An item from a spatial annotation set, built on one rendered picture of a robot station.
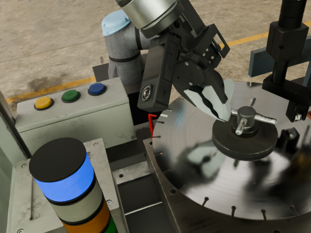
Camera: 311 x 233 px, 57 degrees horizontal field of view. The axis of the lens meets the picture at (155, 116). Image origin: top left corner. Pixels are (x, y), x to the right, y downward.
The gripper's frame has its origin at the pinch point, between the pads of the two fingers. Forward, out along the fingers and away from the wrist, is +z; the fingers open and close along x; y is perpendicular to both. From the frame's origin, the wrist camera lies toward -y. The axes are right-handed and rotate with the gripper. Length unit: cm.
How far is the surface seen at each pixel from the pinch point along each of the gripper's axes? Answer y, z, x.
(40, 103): -8.2, -17.4, 42.6
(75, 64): 91, 6, 228
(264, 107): 9.4, 7.1, -1.1
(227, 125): 0.8, 2.6, 0.9
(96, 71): 23, -7, 70
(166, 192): -12.7, 6.6, 11.0
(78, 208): -26.1, -16.3, -8.9
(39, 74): 64, -9, 242
